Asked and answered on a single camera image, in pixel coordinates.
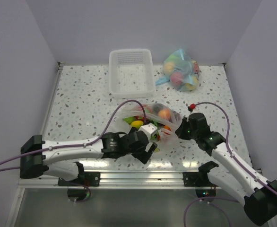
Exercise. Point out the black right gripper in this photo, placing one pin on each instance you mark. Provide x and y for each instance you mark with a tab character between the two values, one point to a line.
180	131

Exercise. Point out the yellow green mango toy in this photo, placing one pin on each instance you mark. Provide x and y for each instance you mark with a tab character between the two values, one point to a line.
137	124

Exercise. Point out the orange peach toy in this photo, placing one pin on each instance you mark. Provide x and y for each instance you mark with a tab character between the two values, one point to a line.
164	114

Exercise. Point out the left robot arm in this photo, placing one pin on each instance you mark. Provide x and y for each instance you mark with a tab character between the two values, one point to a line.
60	159

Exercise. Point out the white plastic basket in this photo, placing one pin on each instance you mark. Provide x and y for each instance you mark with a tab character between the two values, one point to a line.
131	73

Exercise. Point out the clear plastic fruit bag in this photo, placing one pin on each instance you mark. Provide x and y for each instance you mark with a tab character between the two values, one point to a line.
165	136

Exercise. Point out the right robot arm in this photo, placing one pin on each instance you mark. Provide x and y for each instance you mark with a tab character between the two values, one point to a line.
227	170

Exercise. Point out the blue plastic fruit bag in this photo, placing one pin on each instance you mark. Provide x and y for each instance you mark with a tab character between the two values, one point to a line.
181	71

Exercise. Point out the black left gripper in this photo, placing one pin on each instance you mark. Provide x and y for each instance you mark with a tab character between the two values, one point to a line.
149	153

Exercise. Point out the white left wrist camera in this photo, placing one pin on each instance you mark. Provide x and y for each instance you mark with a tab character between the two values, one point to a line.
149	129

